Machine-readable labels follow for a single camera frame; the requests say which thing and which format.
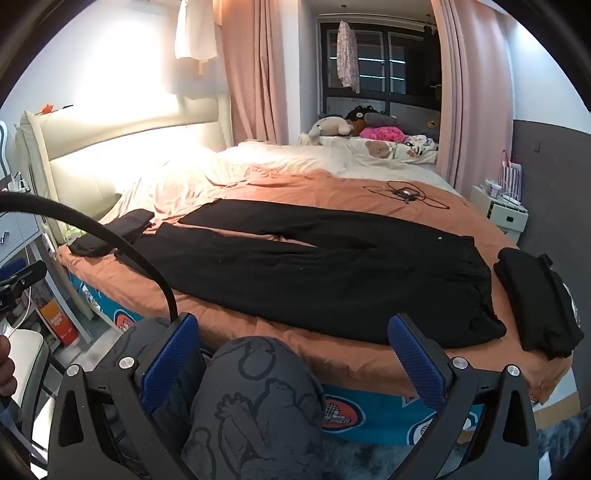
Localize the cream padded headboard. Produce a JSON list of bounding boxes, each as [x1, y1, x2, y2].
[[14, 92, 234, 245]]

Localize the black pants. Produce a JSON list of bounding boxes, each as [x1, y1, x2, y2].
[[115, 198, 509, 347]]

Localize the thin black cable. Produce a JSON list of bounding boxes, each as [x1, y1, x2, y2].
[[362, 182, 451, 210]]

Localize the black plush toy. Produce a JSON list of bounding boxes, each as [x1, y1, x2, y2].
[[344, 105, 384, 134]]

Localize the white nightstand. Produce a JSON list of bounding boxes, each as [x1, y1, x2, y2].
[[470, 185, 529, 241]]

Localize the person's leg grey patterned trousers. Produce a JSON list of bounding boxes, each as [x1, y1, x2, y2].
[[108, 318, 324, 480]]

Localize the person's left hand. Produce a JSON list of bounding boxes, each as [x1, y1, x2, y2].
[[0, 335, 18, 398]]

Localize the bear print pillow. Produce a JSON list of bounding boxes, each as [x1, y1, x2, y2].
[[323, 136, 439, 164]]

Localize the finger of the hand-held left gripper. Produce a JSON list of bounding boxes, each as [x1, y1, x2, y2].
[[0, 258, 49, 291]]

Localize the pink fluffy cloth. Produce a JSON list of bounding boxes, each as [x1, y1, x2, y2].
[[359, 124, 407, 143]]

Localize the beige plush toy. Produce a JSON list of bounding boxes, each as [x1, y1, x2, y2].
[[300, 117, 356, 147]]

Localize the striped gift bag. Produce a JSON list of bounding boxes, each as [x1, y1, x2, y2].
[[501, 150, 523, 195]]

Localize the folded black garment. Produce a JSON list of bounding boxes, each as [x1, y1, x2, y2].
[[69, 209, 155, 258], [493, 248, 585, 361]]

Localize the white quilt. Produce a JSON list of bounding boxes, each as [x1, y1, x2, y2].
[[99, 138, 453, 222]]

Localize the bed with orange duvet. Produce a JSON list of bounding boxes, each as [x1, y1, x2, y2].
[[58, 170, 573, 402]]

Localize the orange packet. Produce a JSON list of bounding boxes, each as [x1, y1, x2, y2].
[[37, 300, 79, 347]]

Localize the grey blue rug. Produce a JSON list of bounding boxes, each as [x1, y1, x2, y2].
[[318, 406, 573, 480]]

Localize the pink curtain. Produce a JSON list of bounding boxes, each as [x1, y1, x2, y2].
[[221, 0, 301, 146], [429, 0, 518, 190]]

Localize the white chair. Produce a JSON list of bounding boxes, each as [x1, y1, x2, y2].
[[0, 330, 51, 462]]

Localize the thick black cable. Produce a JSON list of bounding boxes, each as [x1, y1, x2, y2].
[[0, 191, 178, 324]]

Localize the grey drawer cabinet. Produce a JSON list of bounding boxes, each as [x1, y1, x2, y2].
[[0, 203, 42, 259]]

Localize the floral hanging garment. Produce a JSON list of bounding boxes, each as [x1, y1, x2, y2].
[[335, 20, 361, 93]]

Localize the white hanging garment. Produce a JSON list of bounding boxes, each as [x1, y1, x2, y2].
[[174, 0, 219, 75]]

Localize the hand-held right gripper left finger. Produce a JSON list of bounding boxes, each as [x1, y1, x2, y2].
[[46, 311, 206, 480]]

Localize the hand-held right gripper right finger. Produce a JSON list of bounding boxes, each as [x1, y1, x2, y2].
[[387, 313, 543, 480]]

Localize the dark window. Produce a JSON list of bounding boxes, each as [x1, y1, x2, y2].
[[316, 14, 444, 116]]

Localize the teal printed bed sheet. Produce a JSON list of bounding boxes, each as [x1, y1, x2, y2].
[[69, 272, 485, 446]]

